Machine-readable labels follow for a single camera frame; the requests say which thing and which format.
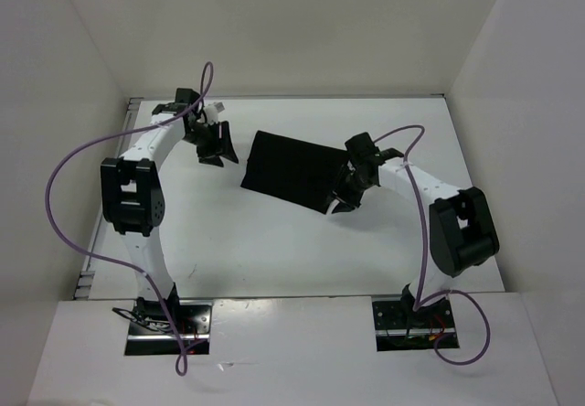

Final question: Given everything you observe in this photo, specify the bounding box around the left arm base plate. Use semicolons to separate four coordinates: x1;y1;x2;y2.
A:
113;301;212;357

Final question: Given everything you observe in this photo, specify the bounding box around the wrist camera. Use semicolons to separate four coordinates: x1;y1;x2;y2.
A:
345;132;379;166
175;88;200;105

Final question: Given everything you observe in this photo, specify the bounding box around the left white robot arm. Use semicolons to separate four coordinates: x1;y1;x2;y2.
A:
100;101;239;333

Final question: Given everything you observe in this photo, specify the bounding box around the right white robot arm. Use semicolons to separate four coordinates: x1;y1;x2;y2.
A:
327;148;500;326

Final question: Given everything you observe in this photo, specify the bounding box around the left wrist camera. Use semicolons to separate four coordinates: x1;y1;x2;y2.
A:
175;88;200;105

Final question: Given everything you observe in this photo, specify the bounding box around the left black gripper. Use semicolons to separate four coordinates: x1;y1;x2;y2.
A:
183;121;239;168

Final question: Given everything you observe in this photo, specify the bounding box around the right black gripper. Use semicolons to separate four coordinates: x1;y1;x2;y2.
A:
323;164;374;214

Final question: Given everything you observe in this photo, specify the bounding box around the black skirt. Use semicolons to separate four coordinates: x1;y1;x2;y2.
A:
240;131;348;214

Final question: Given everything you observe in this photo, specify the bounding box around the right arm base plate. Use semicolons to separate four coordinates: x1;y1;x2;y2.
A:
372;299;459;352

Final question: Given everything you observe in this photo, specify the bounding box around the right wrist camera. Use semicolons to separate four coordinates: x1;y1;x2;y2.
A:
345;132;379;166

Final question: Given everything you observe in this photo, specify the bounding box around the aluminium table frame rail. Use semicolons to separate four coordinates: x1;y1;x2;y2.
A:
72;96;144;299

